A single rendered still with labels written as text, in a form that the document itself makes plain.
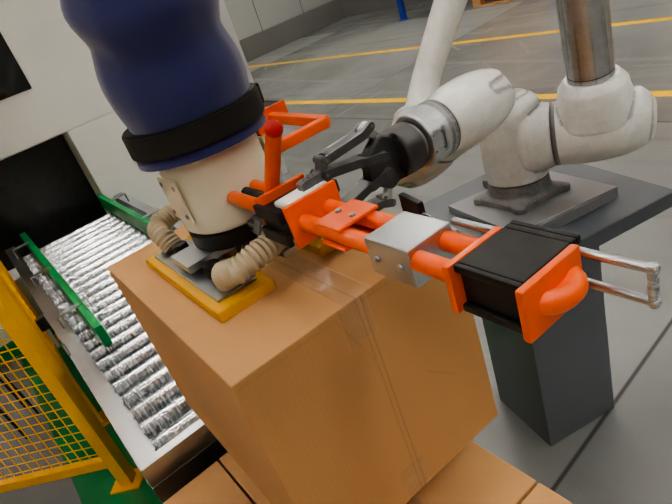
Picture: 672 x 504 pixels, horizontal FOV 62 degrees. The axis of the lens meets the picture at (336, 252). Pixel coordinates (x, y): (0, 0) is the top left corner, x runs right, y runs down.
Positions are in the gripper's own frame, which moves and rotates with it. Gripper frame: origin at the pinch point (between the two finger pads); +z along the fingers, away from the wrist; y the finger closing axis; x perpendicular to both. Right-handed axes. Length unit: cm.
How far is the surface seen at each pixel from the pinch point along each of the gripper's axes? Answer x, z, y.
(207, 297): 15.2, 13.2, 11.1
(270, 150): 1.2, 1.1, -8.9
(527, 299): -38.2, 5.0, -2.1
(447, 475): 1, -9, 66
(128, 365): 110, 23, 66
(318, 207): -3.3, -0.1, -0.8
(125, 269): 48, 17, 13
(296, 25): 966, -630, 98
